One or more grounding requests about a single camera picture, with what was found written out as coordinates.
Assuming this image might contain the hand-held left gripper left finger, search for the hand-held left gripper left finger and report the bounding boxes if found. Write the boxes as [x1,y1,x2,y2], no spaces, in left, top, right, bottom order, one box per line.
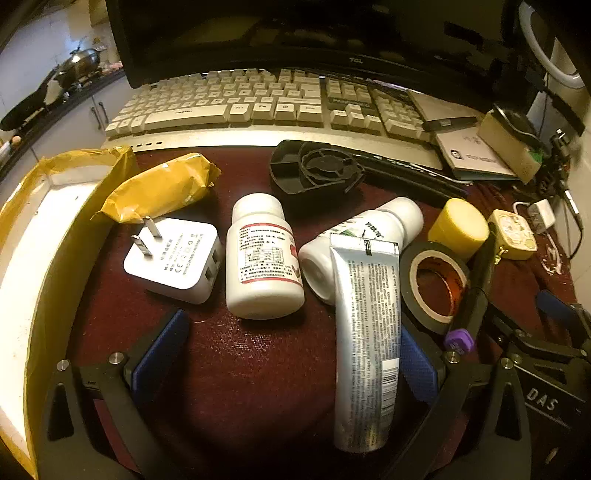
[39,308,192,480]

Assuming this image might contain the long black bar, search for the long black bar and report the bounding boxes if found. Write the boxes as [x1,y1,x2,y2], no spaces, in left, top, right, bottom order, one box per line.
[358,152,469,201]

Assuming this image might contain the white kitchen base cabinets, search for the white kitchen base cabinets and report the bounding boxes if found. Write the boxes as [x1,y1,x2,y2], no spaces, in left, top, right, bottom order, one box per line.
[0,76,132,185]

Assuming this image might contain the black frying pan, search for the black frying pan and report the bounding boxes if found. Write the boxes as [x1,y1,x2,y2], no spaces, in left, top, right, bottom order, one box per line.
[0,69,58,132]

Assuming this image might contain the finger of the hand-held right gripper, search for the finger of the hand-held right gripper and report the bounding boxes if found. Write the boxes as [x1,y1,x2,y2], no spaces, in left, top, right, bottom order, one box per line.
[486,303,578,365]
[536,288,591,352]

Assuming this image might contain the maroon tablecloth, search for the maroon tablecloth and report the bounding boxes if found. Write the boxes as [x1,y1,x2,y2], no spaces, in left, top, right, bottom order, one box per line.
[65,148,583,480]

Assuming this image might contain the black computer monitor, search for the black computer monitor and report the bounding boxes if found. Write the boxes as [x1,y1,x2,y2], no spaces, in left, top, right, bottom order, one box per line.
[105,0,522,100]

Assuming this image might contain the white red-label pill bottle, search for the white red-label pill bottle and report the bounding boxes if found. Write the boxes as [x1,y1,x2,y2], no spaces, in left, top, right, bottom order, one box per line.
[225,194,305,320]

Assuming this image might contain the yellow round jar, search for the yellow round jar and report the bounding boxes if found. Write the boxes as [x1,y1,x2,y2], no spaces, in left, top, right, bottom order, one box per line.
[428,198,490,263]

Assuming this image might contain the beige computer keyboard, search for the beige computer keyboard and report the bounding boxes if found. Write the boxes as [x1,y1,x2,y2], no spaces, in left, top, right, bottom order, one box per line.
[100,68,444,171]

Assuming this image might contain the black pen with purple cap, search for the black pen with purple cap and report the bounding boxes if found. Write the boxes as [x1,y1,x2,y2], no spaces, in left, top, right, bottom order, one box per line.
[444,222,498,356]

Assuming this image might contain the black kitchen countertop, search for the black kitchen countertop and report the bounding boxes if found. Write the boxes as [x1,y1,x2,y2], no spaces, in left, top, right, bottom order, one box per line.
[0,69,125,181]

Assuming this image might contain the black electrical tape roll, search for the black electrical tape roll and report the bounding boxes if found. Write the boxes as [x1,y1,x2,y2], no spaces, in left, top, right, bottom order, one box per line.
[399,241,472,335]

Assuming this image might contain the yellow-taped cardboard box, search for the yellow-taped cardboard box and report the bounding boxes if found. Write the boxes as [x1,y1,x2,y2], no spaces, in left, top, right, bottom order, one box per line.
[0,145,139,478]

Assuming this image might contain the white ring light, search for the white ring light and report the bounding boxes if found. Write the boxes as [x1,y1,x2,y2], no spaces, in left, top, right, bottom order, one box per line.
[517,0,585,88]

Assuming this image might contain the yellow foil packet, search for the yellow foil packet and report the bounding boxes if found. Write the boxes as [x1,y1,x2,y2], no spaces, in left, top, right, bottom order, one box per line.
[90,153,221,224]

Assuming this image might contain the cartoon square keychain case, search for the cartoon square keychain case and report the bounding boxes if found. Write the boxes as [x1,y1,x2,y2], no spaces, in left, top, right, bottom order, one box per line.
[488,209,539,265]

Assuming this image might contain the beige cardboard box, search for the beige cardboard box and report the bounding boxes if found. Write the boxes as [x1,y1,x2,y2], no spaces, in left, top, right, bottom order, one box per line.
[477,112,543,184]

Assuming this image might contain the black plastic tape dispenser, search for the black plastic tape dispenser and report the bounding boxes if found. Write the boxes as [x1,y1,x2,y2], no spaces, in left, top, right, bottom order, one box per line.
[269,140,365,195]

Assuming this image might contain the grey study notebook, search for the grey study notebook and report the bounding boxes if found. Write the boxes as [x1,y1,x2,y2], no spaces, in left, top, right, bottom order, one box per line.
[406,90,518,181]

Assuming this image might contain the small white charger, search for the small white charger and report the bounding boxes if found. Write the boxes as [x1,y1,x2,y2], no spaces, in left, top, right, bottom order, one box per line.
[526,199,555,234]

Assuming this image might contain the black marker pen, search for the black marker pen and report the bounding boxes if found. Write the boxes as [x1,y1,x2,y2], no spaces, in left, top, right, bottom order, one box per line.
[422,116,478,133]

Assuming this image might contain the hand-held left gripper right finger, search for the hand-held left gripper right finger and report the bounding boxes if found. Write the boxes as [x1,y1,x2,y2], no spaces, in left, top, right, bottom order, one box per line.
[400,324,532,480]

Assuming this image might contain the white USB wall charger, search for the white USB wall charger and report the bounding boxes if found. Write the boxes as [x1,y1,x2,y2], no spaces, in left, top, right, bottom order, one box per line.
[123,216,225,304]

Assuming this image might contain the white green-label bottle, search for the white green-label bottle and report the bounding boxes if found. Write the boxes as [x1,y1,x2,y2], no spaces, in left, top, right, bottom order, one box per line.
[298,197,424,305]

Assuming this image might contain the white charger cable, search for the white charger cable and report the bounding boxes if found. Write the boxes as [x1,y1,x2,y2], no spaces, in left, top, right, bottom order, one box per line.
[512,200,565,276]

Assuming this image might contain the steel wok with lid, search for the steel wok with lid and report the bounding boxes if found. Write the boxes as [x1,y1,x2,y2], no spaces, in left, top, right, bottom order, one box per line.
[53,39,105,88]

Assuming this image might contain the silver cream tube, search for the silver cream tube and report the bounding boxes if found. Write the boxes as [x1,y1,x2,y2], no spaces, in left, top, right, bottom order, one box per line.
[329,233,402,452]

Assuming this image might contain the black computer mouse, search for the black computer mouse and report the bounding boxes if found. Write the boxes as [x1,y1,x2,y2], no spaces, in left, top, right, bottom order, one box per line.
[492,104,539,148]

